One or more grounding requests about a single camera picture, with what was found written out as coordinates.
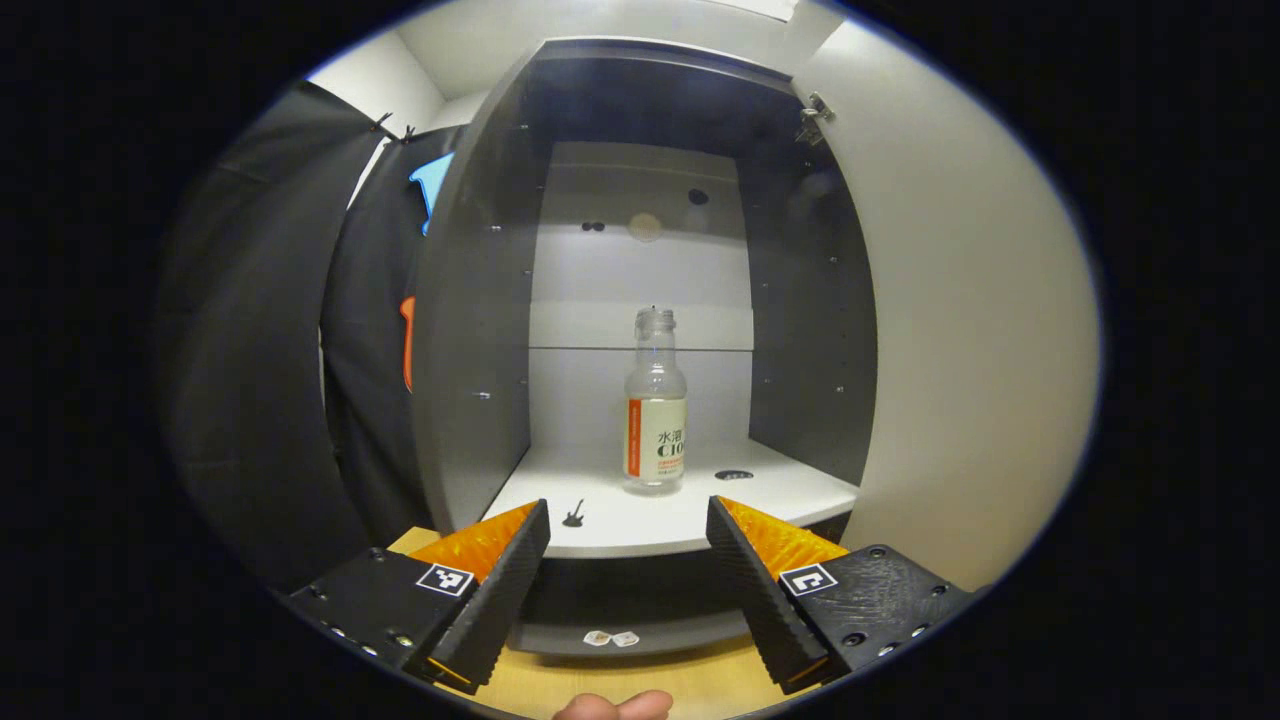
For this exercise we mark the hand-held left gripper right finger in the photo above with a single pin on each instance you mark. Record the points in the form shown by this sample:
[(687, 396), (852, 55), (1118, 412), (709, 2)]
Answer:
[(755, 600)]

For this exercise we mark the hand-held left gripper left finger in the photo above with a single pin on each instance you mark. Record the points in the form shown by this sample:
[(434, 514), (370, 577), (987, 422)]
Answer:
[(500, 600)]

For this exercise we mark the dark grey cabinet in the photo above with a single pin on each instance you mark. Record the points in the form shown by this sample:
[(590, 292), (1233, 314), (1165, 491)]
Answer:
[(470, 350)]

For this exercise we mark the glass cabinet shelf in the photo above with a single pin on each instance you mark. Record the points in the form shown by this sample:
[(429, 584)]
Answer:
[(580, 348)]

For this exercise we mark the metal door hinge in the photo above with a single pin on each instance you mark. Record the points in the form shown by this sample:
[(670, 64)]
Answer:
[(815, 118)]

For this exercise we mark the black backdrop cloth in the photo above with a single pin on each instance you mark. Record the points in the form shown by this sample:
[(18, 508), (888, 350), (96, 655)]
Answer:
[(250, 350)]

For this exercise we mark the long ceiling light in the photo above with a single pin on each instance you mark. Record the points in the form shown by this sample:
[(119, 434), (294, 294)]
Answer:
[(770, 8)]

